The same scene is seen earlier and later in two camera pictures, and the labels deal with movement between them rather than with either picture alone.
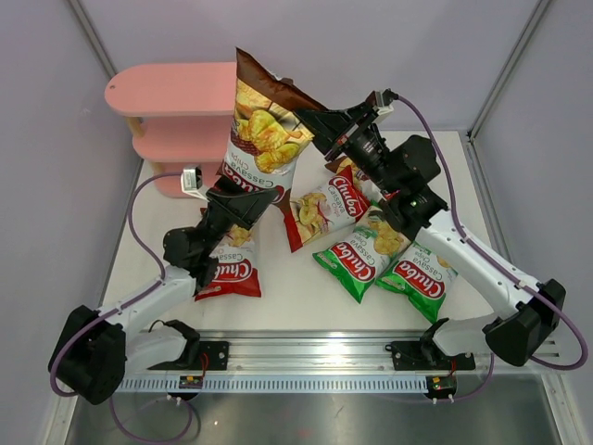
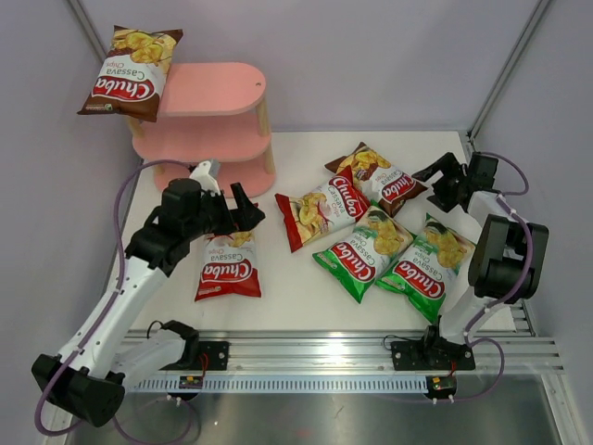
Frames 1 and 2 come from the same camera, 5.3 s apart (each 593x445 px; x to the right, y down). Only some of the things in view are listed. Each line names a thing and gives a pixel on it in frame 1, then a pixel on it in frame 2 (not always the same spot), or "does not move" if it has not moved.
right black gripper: [326, 127] → [441, 199]
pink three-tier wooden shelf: [181, 115] does not move
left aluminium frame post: [94, 39] does not move
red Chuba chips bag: [236, 272] does not move
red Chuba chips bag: [336, 203] does not move
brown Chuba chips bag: [267, 137] → [132, 76]
